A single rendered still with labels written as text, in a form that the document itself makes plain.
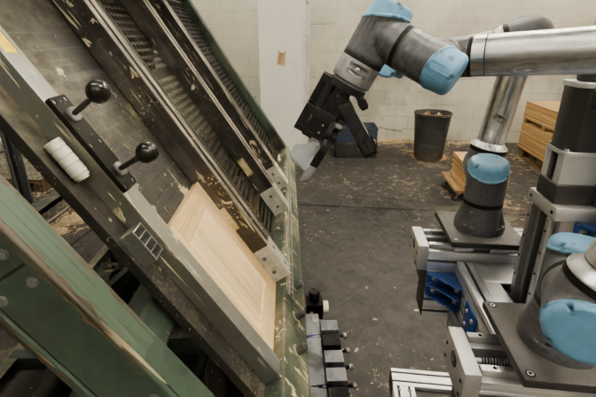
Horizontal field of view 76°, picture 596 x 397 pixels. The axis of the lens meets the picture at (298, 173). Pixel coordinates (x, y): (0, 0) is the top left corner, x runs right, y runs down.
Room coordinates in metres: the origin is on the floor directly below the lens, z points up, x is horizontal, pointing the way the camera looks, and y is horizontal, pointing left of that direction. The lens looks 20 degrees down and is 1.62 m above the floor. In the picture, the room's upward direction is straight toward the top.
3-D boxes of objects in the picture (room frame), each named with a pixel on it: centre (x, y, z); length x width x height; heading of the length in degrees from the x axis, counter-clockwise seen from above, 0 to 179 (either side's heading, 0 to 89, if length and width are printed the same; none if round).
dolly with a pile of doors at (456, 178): (3.88, -1.90, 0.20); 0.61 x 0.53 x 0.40; 174
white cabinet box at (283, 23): (5.22, 0.16, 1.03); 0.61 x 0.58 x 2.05; 174
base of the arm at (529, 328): (0.62, -0.53, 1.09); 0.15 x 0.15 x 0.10
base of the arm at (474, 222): (1.11, -0.59, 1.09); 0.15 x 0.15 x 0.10
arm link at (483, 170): (1.12, -0.59, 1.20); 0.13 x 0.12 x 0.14; 160
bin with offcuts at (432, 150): (5.19, -1.85, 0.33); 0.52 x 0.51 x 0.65; 174
